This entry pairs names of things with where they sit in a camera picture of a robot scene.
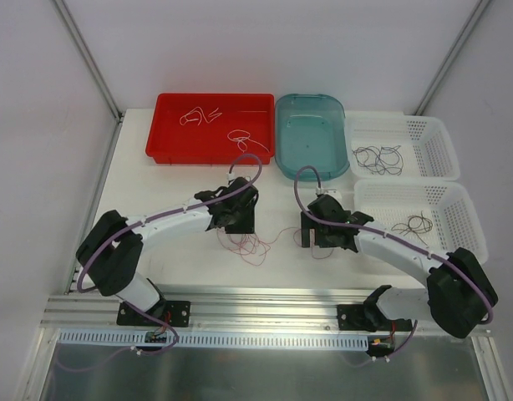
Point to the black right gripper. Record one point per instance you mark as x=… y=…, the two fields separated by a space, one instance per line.
x=312 y=230

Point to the white slotted cable duct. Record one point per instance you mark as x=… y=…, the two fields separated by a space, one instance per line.
x=248 y=340

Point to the aluminium mounting rail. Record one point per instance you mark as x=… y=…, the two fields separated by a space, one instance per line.
x=221 y=309

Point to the right aluminium frame post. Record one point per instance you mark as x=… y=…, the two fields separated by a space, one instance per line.
x=443 y=71

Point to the upper white perforated basket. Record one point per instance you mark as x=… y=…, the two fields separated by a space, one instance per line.
x=399 y=146

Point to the red plastic bin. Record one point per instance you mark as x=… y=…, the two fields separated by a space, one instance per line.
x=211 y=129

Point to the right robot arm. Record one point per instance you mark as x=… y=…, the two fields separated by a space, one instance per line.
x=454 y=290

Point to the teal translucent plastic bin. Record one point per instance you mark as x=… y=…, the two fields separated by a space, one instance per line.
x=310 y=130

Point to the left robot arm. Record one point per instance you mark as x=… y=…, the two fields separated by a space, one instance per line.
x=110 y=253

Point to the lower white perforated basket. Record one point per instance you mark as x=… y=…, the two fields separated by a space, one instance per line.
x=432 y=213

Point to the left aluminium frame post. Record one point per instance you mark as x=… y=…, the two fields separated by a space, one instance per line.
x=72 y=28

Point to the white perforated basket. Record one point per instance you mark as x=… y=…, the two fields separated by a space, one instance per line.
x=432 y=213
x=399 y=146

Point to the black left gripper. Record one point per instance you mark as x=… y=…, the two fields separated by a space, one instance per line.
x=243 y=221

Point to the aluminium frame post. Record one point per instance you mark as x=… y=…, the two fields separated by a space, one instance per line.
x=443 y=71
x=72 y=28

